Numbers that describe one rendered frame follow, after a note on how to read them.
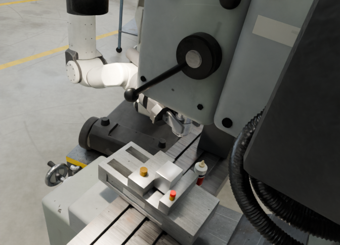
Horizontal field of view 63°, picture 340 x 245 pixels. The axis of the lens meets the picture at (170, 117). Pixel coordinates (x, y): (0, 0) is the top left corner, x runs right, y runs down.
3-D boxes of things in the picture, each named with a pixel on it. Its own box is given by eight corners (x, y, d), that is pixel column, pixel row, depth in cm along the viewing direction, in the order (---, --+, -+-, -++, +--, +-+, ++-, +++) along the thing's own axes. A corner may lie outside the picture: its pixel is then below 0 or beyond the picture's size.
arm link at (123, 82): (122, 86, 74) (97, 87, 83) (148, 85, 80) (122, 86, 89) (120, 62, 73) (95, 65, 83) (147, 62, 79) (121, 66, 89)
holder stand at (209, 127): (196, 147, 107) (209, 105, 95) (211, 118, 124) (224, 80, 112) (226, 159, 104) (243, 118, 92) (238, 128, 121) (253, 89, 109)
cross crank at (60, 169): (40, 186, 124) (36, 168, 117) (61, 171, 132) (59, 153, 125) (64, 205, 118) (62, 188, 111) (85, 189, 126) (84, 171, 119)
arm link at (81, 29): (61, 76, 100) (56, 10, 89) (93, 71, 108) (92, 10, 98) (77, 87, 93) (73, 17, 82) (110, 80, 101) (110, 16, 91)
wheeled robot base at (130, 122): (134, 99, 213) (137, 60, 193) (197, 122, 203) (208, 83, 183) (85, 150, 164) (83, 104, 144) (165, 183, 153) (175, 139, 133)
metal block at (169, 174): (153, 185, 79) (155, 171, 75) (165, 173, 83) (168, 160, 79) (167, 196, 77) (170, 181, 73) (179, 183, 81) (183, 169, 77)
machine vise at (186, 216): (97, 178, 88) (97, 154, 81) (129, 155, 98) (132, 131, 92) (188, 250, 74) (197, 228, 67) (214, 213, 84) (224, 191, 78)
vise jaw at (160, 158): (126, 186, 79) (127, 176, 76) (158, 158, 89) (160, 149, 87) (142, 197, 76) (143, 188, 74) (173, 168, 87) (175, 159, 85)
